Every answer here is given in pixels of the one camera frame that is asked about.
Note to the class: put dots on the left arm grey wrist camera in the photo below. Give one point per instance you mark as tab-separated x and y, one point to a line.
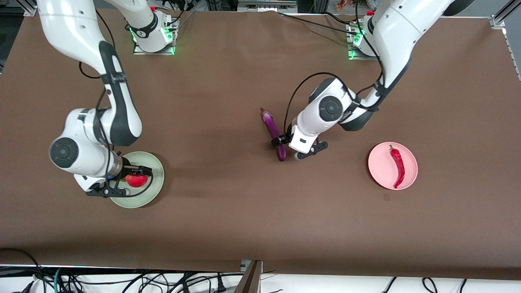
313	149

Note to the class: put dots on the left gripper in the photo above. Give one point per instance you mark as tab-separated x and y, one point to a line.
279	141

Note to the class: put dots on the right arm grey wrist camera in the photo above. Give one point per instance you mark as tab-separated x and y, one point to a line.
106	192

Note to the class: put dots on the light green round plate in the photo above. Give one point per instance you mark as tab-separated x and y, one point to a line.
150	160

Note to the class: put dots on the aluminium edge rail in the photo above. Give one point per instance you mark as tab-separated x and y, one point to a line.
512	53

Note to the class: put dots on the red pomegranate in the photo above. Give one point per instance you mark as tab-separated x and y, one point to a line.
136	181

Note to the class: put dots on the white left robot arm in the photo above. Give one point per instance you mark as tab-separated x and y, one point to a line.
399	28

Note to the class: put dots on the long purple eggplant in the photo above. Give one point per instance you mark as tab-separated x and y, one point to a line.
268	122

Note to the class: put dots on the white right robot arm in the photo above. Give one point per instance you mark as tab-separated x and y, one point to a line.
73	28

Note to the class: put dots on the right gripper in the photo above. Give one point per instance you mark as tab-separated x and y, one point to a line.
127	171

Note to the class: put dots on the grey metal equipment box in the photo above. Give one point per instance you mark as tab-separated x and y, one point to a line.
266	6

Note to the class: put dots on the brown table cover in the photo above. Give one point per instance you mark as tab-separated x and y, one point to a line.
260	224

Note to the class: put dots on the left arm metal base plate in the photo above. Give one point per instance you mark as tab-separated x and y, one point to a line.
352	55

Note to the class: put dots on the red chili pepper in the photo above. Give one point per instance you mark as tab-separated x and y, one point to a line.
399	167

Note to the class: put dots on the pink round plate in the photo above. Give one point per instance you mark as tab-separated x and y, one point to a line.
380	167

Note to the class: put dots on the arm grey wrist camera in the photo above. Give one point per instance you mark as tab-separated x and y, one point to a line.
106	192
313	149

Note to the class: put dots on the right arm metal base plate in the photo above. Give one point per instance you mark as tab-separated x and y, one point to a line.
163	51

